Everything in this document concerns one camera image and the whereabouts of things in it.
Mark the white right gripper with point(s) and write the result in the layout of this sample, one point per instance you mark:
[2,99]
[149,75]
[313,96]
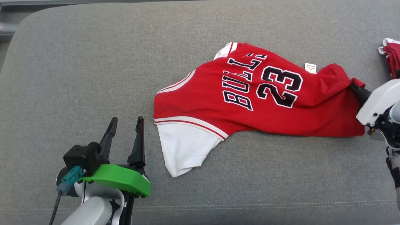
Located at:
[379,100]

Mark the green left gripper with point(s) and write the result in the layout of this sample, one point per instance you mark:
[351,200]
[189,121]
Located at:
[122,179]

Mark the red white basketball shorts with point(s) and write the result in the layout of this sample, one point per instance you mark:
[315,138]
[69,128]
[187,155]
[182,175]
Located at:
[393,56]

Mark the red white basketball jersey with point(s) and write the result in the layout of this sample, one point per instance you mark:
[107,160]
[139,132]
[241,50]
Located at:
[281,118]

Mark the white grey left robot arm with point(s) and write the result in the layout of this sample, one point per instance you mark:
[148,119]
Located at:
[90,212]

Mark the grey fabric sofa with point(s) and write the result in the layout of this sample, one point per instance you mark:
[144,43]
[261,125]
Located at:
[93,62]

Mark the grey metal stand leg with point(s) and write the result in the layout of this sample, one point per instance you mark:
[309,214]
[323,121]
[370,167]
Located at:
[6,28]

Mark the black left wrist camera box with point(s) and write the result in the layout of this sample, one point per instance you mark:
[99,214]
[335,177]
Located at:
[81,156]

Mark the teal left camera connector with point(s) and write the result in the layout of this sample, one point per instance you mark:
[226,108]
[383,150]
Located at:
[70,178]

